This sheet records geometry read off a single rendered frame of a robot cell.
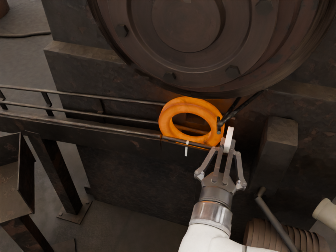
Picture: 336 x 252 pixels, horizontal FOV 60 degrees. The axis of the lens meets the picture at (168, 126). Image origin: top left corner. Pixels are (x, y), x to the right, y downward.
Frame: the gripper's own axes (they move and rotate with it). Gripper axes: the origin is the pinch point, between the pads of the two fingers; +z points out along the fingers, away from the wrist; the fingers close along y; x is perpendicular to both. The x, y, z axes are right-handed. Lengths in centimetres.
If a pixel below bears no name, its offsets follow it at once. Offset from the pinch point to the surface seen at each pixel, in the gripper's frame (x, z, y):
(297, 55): 28.8, 0.8, 9.1
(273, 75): 23.7, 0.4, 5.9
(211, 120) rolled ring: 5.4, 0.8, -5.4
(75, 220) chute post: -73, -11, -62
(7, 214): -11, -32, -53
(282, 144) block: 5.1, -1.8, 12.7
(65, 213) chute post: -73, -9, -69
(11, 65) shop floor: -83, 91, -179
